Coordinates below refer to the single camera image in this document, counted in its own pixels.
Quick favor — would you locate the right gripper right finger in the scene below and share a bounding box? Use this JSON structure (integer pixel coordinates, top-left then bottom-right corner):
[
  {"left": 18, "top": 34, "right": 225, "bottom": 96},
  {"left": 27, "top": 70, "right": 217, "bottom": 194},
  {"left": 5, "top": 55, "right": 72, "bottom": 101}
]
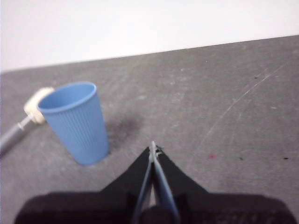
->
[{"left": 151, "top": 140, "right": 294, "bottom": 224}]

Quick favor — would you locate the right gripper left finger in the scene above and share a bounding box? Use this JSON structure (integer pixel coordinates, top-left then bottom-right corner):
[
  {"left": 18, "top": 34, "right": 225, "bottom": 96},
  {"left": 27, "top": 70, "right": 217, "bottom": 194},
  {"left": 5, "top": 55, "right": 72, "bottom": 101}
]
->
[{"left": 13, "top": 146, "right": 154, "bottom": 224}]

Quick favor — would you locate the blue ribbed plastic cup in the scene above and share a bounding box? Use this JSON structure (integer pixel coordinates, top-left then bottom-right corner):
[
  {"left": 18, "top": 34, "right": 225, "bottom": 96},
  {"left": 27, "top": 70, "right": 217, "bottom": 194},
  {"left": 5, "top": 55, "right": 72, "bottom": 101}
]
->
[{"left": 37, "top": 81, "right": 110, "bottom": 166}]

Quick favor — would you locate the grey-handled cream sponge cup brush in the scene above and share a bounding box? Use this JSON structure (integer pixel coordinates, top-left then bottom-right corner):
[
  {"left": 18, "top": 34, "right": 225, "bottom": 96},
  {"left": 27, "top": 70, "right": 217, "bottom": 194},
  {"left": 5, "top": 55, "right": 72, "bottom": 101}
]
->
[{"left": 0, "top": 87, "right": 55, "bottom": 157}]

